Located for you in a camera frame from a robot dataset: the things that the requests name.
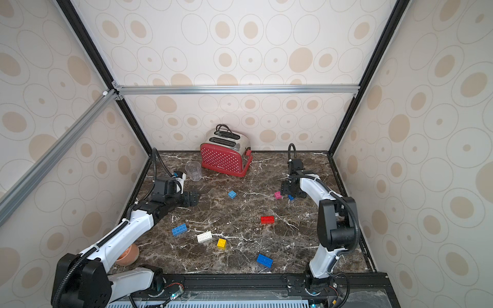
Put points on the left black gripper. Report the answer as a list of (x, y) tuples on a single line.
[(189, 201)]

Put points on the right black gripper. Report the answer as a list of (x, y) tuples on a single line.
[(289, 187)]

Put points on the magenta small lego brick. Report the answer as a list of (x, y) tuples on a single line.
[(277, 195)]

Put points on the blue long lego brick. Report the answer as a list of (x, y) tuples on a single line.
[(181, 229)]

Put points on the white long lego brick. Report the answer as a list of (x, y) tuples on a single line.
[(205, 236)]

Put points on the red lego brick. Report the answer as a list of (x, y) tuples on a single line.
[(267, 220)]

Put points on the yellow small lego brick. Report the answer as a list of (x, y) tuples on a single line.
[(221, 243)]

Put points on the blue lego brick front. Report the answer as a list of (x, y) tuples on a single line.
[(264, 261)]

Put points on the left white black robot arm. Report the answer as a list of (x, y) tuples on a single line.
[(111, 246)]

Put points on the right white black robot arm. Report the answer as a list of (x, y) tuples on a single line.
[(338, 229)]

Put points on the clear plastic cup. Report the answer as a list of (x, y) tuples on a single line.
[(194, 170)]

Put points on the red polka dot toaster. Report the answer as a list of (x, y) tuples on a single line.
[(227, 152)]

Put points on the horizontal aluminium rail back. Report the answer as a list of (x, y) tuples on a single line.
[(238, 89)]

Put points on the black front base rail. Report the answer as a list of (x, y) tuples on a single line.
[(275, 290)]

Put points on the diagonal aluminium rail left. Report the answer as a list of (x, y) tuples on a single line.
[(31, 179)]

